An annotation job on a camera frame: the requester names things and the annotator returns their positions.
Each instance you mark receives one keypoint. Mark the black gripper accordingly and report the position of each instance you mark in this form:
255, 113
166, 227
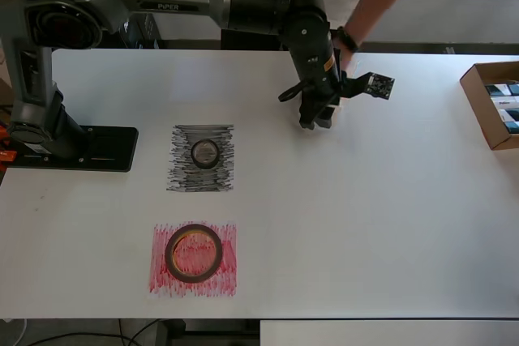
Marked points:
320, 92

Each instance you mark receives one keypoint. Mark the small black tape roll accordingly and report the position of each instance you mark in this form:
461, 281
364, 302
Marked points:
205, 165

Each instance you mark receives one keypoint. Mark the red 3M tape roll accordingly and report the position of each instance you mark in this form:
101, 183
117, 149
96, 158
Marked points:
194, 278

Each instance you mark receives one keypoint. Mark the person's left hand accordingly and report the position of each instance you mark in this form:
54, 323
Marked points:
348, 62

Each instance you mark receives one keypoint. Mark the black wristband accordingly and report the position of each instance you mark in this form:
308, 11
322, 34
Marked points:
349, 40

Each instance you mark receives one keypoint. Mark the black scribbled paper sheet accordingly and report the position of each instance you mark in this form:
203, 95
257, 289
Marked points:
182, 176

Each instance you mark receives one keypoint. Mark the open cardboard tray box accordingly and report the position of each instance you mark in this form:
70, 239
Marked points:
482, 111

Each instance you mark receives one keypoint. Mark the small dark product box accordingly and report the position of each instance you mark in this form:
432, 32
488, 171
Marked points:
510, 116
500, 90

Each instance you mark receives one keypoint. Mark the small white product box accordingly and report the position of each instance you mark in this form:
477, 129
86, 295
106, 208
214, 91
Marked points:
504, 103

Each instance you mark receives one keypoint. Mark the black printed product box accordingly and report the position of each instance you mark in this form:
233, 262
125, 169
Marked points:
146, 34

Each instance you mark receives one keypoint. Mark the small teal product box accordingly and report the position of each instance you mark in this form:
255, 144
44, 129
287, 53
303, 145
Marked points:
511, 128

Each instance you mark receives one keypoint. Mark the red scribbled paper sheet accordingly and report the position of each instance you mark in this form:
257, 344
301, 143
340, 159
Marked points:
158, 273

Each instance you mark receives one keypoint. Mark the orange clamp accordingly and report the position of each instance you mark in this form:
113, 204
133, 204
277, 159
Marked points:
6, 155

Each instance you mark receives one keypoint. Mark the small grey bracket behind table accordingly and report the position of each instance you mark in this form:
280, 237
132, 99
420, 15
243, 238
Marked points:
448, 49

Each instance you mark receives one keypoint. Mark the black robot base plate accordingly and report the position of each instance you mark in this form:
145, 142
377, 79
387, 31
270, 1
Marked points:
109, 147

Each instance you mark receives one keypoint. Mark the black table leg frame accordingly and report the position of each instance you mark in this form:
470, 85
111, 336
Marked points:
174, 334

